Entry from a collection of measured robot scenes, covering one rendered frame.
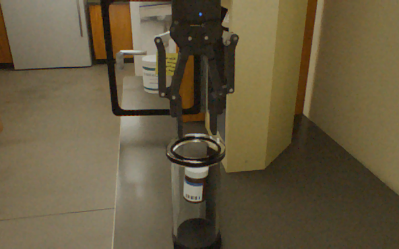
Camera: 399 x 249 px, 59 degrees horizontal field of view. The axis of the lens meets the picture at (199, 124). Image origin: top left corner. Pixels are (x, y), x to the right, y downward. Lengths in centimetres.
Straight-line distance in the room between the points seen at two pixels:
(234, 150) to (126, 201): 31
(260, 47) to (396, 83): 37
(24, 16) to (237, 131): 522
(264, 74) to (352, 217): 39
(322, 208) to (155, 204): 40
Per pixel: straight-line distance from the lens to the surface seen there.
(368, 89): 113
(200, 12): 53
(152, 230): 80
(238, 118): 92
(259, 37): 87
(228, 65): 58
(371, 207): 95
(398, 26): 105
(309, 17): 133
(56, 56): 596
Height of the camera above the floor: 146
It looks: 24 degrees down
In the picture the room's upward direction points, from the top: straight up
